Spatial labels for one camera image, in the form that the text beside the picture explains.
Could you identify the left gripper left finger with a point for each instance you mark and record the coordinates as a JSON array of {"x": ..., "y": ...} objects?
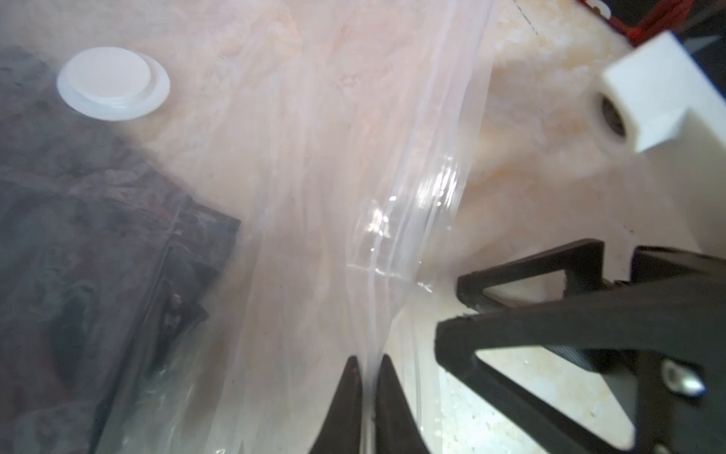
[{"x": 341, "y": 429}]

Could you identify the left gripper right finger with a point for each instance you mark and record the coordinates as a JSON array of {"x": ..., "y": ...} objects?
[{"x": 396, "y": 431}]

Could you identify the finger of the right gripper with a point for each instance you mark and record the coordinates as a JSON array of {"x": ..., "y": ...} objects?
[
  {"x": 609, "y": 320},
  {"x": 580, "y": 261}
]

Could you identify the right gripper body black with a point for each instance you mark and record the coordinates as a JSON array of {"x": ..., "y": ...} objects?
[{"x": 680, "y": 401}]

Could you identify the clear plastic vacuum bag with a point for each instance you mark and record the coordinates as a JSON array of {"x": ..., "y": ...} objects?
[{"x": 340, "y": 135}]

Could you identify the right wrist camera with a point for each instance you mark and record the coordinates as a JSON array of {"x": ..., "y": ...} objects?
[{"x": 658, "y": 102}]

